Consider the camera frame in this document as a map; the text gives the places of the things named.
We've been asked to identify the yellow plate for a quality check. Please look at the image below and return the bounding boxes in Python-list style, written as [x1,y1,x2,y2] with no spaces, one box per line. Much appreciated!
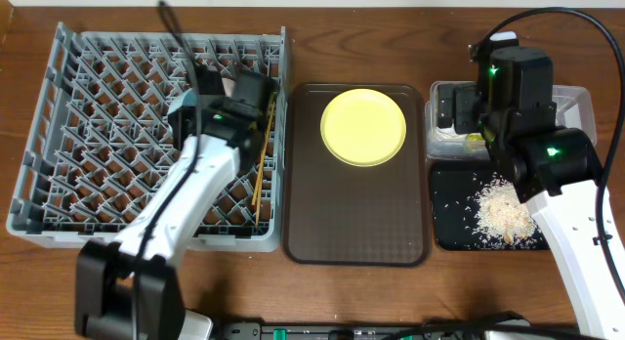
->
[320,88,407,167]

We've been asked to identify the rice food waste pile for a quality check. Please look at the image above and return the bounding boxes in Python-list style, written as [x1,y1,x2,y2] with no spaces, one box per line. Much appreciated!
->
[451,176,543,250]

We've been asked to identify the wooden chopstick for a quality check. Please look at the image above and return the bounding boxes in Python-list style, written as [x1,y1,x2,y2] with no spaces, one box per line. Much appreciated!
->
[252,103,275,206]
[254,197,262,227]

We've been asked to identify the white bowl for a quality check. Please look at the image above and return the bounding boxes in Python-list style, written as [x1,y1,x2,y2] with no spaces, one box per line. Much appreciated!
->
[222,78,236,97]

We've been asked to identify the light blue bowl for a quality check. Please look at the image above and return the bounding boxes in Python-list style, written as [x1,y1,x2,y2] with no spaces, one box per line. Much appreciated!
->
[181,90,197,107]

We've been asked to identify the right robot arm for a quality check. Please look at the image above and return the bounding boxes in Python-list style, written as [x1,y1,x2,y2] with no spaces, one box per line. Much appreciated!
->
[443,42,624,339]

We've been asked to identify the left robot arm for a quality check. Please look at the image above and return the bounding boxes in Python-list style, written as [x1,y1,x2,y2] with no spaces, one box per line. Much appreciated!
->
[74,71,279,339]

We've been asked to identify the black tray bin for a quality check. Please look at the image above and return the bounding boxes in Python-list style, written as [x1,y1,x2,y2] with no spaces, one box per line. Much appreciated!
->
[429,160,549,251]

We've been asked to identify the clear plastic bin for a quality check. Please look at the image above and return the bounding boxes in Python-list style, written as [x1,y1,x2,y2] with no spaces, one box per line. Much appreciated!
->
[425,81,598,160]

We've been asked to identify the dark brown serving tray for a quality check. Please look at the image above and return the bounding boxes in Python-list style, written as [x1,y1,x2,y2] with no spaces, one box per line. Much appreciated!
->
[282,83,431,268]

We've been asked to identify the grey dish rack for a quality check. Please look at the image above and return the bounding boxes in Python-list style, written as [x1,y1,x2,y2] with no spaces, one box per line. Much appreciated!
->
[6,22,291,252]

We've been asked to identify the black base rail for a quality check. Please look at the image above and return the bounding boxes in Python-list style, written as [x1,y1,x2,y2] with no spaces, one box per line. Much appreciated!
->
[209,320,582,340]

